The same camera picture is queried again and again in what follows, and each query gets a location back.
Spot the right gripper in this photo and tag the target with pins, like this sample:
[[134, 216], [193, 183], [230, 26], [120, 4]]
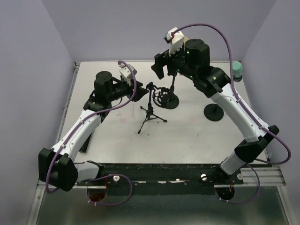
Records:
[[163, 59]]

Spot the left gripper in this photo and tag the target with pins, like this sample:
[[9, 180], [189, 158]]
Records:
[[139, 92]]

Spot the black silver-head microphone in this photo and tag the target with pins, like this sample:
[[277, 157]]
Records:
[[85, 145]]

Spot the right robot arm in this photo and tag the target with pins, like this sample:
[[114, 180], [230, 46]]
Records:
[[192, 60]]

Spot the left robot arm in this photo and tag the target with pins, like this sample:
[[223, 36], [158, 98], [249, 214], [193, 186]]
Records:
[[56, 165]]

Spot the black round-base clip stand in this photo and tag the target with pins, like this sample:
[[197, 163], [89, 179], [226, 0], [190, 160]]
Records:
[[169, 100]]

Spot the black tilted round-base stand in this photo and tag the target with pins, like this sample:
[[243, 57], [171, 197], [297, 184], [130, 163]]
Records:
[[213, 112]]

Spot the teal microphone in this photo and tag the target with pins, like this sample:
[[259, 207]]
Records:
[[237, 71]]

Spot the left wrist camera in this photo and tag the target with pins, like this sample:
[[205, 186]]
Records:
[[126, 74]]

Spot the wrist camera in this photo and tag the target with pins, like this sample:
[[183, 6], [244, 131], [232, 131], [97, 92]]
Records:
[[176, 40], [126, 74]]

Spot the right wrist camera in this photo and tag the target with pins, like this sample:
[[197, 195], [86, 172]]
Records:
[[176, 40]]

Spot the black mounting rail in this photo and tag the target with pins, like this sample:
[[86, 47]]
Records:
[[162, 179]]

